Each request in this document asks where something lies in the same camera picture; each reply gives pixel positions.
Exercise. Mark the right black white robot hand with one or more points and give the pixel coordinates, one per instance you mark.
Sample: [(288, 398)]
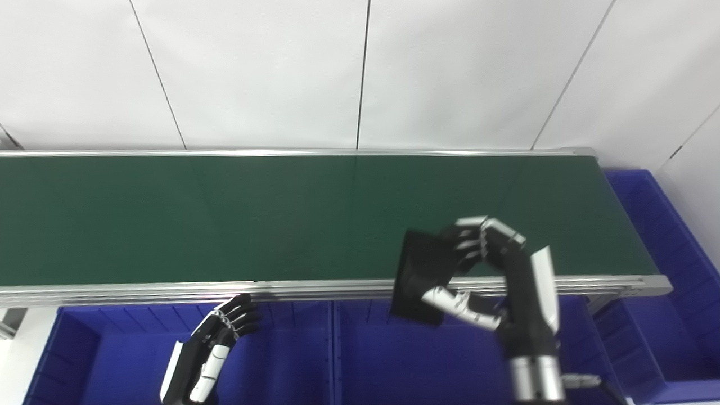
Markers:
[(529, 315)]

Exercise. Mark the aluminium conveyor support leg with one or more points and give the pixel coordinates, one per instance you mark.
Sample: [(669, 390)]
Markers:
[(11, 323), (601, 305)]

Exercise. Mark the black cylinder block part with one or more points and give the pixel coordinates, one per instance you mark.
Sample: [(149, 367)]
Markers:
[(419, 270)]

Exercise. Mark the large blue plastic bin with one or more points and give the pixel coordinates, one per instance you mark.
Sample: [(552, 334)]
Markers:
[(675, 315), (112, 360), (416, 365)]

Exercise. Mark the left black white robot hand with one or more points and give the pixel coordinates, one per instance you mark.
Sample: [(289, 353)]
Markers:
[(191, 365)]

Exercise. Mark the green conveyor belt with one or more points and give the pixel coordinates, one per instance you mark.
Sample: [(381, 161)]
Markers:
[(225, 219)]

